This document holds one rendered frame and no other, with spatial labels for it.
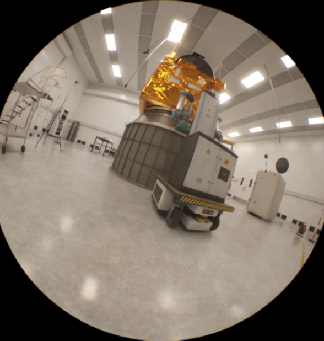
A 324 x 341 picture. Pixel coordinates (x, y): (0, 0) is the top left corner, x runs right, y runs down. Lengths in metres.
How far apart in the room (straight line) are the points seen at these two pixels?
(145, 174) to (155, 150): 0.47
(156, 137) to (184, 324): 2.17
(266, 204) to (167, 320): 3.71
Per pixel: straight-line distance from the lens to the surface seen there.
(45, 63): 8.00
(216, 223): 1.16
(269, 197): 3.88
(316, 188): 7.83
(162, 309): 0.50
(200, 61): 4.43
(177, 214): 0.87
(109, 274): 0.51
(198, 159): 0.91
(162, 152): 1.97
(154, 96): 2.65
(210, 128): 1.59
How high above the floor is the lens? 0.45
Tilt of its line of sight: 2 degrees down
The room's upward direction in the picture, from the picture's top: 20 degrees clockwise
